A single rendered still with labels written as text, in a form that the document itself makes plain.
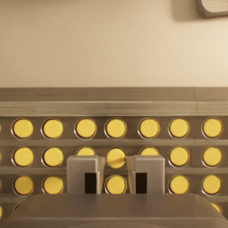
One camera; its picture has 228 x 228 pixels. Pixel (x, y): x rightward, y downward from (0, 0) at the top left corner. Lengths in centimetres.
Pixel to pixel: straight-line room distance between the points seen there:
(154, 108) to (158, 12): 19
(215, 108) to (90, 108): 7
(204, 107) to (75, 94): 8
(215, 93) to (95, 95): 7
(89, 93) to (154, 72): 16
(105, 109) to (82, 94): 2
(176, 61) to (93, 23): 10
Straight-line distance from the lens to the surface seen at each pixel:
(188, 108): 18
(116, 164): 18
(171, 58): 34
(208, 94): 19
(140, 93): 18
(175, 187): 19
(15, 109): 19
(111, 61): 33
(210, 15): 35
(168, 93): 18
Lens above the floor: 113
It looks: 88 degrees down
